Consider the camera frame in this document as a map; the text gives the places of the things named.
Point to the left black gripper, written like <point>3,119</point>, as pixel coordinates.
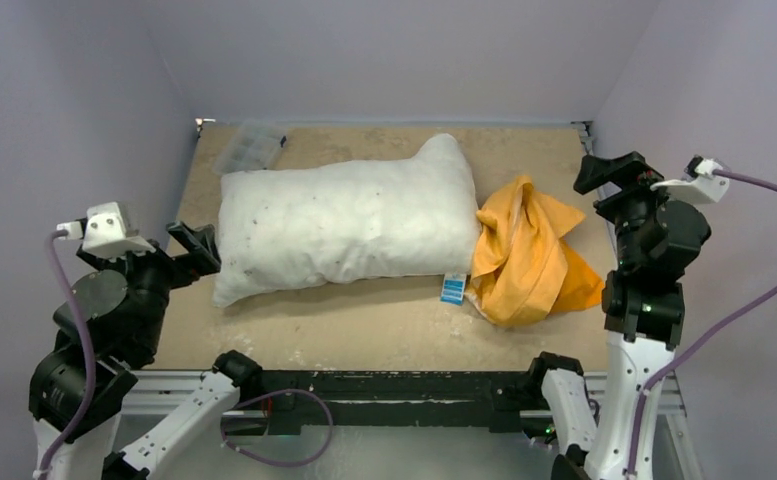
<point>199,244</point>

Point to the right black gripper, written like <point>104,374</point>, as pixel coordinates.
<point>624,192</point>

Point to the white pillow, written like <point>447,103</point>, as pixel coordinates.
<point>281,230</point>

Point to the orange Mickey Mouse pillowcase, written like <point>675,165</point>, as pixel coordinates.
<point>523,270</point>

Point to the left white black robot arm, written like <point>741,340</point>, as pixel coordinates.
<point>76,399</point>

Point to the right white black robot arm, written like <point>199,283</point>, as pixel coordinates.
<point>613,439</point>

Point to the blue white pillow tag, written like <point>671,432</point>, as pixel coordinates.
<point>453,288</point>

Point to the clear plastic organizer box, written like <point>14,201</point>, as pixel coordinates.
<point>254,146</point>

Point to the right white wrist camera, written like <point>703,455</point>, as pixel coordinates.
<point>700,184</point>

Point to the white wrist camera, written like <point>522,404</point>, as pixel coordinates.
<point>107,232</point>
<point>700,184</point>

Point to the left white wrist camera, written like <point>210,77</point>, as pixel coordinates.
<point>107,232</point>

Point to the aluminium frame profile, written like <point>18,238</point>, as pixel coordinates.
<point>390,325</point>

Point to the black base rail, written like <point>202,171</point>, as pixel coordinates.
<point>494,401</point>

